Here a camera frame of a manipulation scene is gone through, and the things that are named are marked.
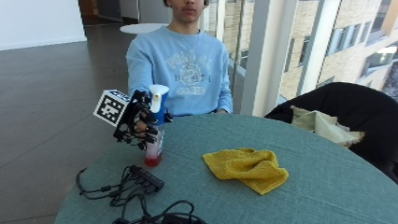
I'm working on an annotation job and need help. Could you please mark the spray bottle with red liquid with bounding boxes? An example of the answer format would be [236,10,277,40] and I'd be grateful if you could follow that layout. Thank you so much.
[142,84,170,168]

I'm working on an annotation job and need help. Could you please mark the white cube with black markers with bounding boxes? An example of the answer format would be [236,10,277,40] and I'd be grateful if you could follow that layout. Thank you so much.
[92,89,132,128]

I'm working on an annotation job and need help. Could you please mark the black usb hub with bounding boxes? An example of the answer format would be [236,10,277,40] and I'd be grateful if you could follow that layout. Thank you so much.
[128,164,165,193]

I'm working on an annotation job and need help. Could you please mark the the person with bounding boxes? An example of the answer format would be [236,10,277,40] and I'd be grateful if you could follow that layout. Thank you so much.
[125,0,234,118]

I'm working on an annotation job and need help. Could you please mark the yellow cloth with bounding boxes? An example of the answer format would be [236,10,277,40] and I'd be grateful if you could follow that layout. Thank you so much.
[201,147,290,196]

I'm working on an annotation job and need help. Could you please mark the white round table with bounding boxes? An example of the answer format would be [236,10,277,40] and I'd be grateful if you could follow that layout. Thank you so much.
[120,22,170,35]

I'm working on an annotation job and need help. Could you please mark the beige cloth bag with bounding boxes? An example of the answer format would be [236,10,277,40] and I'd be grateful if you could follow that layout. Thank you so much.
[290,105,366,148]

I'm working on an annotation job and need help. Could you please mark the black jacket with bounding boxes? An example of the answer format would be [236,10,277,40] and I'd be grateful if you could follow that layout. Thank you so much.
[263,81,398,185]

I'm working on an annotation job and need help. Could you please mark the black chair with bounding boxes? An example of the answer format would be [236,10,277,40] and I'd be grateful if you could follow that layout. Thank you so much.
[371,148,398,185]

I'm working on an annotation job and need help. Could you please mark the black cables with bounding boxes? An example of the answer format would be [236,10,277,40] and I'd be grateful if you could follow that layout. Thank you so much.
[74,165,209,224]

